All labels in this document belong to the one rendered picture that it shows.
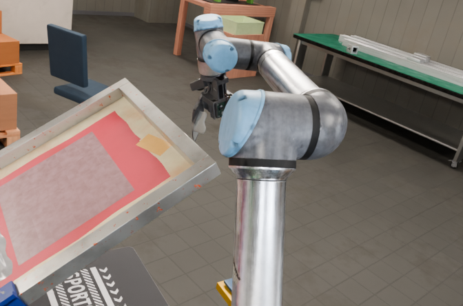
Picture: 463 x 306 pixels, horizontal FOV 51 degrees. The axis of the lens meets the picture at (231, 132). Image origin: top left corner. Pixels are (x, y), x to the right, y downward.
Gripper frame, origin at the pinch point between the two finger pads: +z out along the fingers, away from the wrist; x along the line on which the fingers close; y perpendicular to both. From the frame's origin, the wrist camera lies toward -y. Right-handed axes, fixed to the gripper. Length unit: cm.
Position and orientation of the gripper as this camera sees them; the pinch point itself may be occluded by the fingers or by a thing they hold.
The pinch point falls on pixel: (215, 131)
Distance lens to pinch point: 142.4
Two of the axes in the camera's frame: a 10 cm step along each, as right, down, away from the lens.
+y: 5.2, 4.1, -7.5
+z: 0.7, 8.5, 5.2
